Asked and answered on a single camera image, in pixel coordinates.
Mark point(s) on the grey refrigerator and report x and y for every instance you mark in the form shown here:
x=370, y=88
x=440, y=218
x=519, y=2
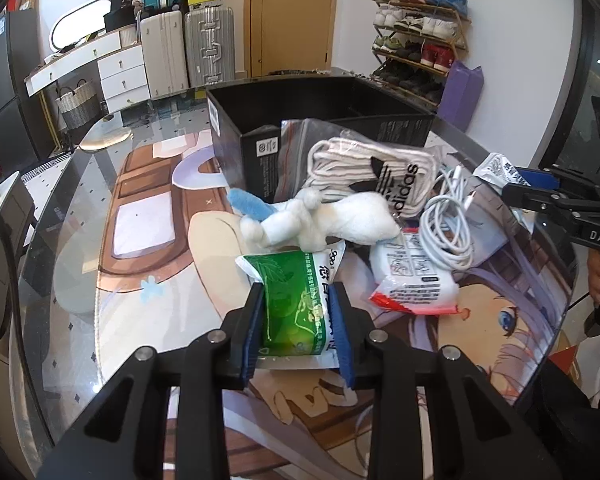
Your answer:
x=10, y=85

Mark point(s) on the small white sachet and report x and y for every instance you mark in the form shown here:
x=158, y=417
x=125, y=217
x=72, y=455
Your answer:
x=495, y=167

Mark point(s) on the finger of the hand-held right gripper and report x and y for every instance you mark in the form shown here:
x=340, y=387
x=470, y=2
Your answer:
x=525, y=196
x=532, y=178

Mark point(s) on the green wet wipes packet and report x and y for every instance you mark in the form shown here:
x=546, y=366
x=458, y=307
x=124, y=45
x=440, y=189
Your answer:
x=290, y=295

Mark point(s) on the clear bag of white socks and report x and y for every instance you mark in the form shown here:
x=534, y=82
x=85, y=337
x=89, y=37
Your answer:
x=350, y=160

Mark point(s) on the white round stool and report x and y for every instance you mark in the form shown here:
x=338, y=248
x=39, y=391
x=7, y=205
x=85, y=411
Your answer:
x=105, y=137

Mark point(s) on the silver suitcase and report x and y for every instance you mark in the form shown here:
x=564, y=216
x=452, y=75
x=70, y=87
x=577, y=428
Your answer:
x=210, y=45

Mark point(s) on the red white tissue packet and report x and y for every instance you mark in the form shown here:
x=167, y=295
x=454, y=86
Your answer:
x=415, y=280

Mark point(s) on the grey side table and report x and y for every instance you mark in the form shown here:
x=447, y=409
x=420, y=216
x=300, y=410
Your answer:
x=7, y=210

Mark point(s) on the printed cartoon desk mat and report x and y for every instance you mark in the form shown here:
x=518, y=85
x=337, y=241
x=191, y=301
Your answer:
x=145, y=270

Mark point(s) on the wooden door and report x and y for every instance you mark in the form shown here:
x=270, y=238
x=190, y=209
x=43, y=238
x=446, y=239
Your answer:
x=295, y=20

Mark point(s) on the white dresser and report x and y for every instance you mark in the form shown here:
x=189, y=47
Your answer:
x=122, y=67

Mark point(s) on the white plush toy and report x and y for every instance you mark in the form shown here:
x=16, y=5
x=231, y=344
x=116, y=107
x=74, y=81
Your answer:
x=360, y=220

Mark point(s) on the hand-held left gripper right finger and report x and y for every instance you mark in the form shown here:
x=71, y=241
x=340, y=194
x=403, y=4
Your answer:
x=341, y=332

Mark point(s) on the woven laundry basket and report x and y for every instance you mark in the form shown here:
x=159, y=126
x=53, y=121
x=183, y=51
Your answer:
x=80, y=105

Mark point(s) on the purple bag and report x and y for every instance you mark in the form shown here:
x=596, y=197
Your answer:
x=460, y=95

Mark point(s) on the black cardboard box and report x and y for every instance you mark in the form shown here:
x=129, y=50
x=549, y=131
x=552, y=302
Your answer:
x=230, y=127

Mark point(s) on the black bag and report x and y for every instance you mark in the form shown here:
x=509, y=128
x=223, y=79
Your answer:
x=120, y=5

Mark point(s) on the oval mirror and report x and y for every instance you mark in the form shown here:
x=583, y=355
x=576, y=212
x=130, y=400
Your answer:
x=75, y=25

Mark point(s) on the black white patterned rug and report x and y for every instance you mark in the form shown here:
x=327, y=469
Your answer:
x=45, y=172

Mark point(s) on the wooden shoe rack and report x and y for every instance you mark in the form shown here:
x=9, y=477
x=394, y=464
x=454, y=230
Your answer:
x=463, y=35

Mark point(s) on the white suitcase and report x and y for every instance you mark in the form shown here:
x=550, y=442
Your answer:
x=165, y=55

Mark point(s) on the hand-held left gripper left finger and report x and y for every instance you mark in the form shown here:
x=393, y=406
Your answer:
x=252, y=332

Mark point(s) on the rows of shoes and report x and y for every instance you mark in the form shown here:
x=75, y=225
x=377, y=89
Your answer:
x=430, y=55

